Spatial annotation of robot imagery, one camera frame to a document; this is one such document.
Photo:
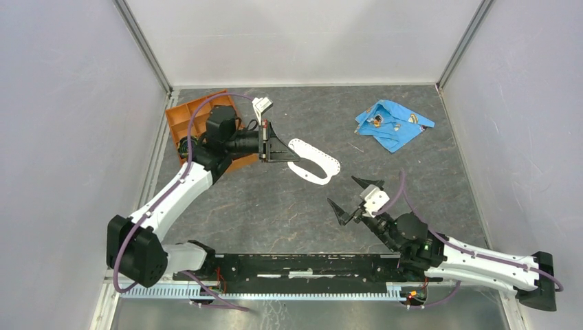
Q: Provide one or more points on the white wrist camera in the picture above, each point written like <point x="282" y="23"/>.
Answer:
<point x="260" y="106"/>
<point x="378" y="196"/>

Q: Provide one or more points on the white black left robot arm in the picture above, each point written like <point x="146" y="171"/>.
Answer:
<point x="134" y="243"/>

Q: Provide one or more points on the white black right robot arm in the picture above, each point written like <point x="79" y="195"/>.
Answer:
<point x="428" y="254"/>

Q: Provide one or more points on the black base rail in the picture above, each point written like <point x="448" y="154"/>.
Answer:
<point x="306" y="273"/>

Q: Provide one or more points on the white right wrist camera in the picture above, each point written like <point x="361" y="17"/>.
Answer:
<point x="378" y="196"/>

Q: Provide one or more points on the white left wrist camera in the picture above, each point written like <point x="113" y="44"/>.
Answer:
<point x="260" y="106"/>

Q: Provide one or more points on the metal key holder plate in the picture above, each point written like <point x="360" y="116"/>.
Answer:
<point x="330" y="165"/>

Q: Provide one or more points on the blue patterned cloth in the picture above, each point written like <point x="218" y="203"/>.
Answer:
<point x="391" y="124"/>

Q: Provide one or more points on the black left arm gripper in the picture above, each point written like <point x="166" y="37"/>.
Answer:
<point x="275" y="150"/>

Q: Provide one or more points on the silver toothed front rail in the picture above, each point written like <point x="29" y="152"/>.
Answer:
<point x="192" y="291"/>

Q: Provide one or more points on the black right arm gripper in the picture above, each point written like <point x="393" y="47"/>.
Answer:
<point x="344" y="218"/>

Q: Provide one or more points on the black green coiled item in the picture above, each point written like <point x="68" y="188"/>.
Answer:
<point x="183" y="149"/>

